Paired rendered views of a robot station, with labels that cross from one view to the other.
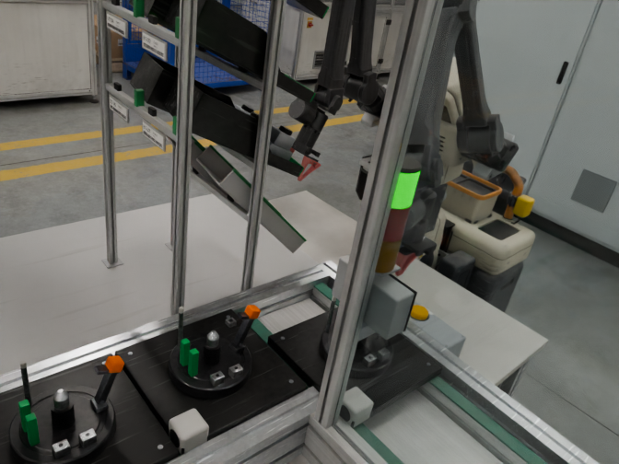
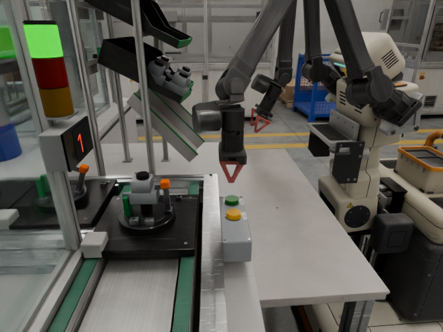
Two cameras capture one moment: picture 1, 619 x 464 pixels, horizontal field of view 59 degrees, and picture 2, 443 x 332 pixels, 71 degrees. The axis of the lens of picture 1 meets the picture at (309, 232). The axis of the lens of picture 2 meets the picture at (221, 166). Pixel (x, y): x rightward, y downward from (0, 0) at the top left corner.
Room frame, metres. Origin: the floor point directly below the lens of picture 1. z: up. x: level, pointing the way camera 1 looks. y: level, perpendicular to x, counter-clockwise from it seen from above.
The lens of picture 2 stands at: (0.45, -0.70, 1.41)
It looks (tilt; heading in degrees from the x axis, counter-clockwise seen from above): 24 degrees down; 43
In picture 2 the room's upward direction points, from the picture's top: straight up
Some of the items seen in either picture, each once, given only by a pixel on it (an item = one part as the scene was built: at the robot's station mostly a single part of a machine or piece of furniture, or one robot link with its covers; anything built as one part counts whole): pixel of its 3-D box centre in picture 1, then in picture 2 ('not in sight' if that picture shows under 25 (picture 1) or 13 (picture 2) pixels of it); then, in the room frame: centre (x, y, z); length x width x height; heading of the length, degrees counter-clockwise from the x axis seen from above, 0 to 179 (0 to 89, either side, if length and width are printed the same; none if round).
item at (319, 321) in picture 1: (355, 354); (148, 221); (0.80, -0.13, 0.96); 0.24 x 0.24 x 0.02; 45
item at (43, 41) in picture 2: not in sight; (43, 41); (0.66, -0.10, 1.38); 0.05 x 0.05 x 0.05
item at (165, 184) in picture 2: not in sight; (163, 194); (0.83, -0.16, 1.04); 0.04 x 0.02 x 0.08; 135
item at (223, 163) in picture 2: not in sight; (231, 165); (1.03, -0.20, 1.07); 0.07 x 0.07 x 0.09; 45
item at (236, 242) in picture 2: not in sight; (233, 225); (0.97, -0.26, 0.93); 0.21 x 0.07 x 0.06; 45
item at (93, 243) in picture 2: not in sight; (95, 244); (0.67, -0.12, 0.97); 0.05 x 0.05 x 0.04; 45
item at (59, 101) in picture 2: not in sight; (57, 100); (0.66, -0.10, 1.28); 0.05 x 0.05 x 0.05
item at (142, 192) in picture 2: not in sight; (139, 187); (0.80, -0.12, 1.06); 0.08 x 0.04 x 0.07; 135
